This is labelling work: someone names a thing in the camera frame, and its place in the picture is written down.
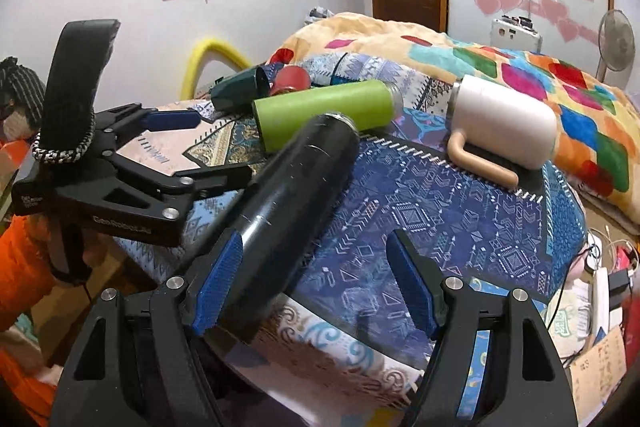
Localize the blue patchwork blanket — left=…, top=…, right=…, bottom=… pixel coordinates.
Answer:
left=209, top=52, right=587, bottom=426

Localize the black thermos bottle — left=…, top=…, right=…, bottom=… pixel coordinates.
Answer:
left=217, top=113, right=359, bottom=343

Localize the red cup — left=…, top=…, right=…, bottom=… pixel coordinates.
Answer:
left=270, top=65, right=311, bottom=96

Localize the green tumbler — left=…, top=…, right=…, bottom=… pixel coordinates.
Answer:
left=253, top=79, right=404, bottom=154

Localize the dark green cup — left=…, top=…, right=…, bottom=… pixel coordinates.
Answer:
left=209, top=66, right=270, bottom=112

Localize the white small cabinet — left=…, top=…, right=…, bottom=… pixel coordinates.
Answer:
left=490, top=15, right=542, bottom=53

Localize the yellow foam tube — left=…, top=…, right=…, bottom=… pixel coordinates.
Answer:
left=180, top=37, right=252, bottom=101

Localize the white mug with handle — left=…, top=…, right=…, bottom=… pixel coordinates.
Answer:
left=447, top=75, right=558, bottom=188

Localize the grey clothes bundle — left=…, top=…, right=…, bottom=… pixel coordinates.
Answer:
left=305, top=6, right=334, bottom=25

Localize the standing electric fan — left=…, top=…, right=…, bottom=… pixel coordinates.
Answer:
left=597, top=9, right=636, bottom=82

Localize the colourful patch duvet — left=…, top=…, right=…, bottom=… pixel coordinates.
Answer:
left=270, top=12, right=639, bottom=222

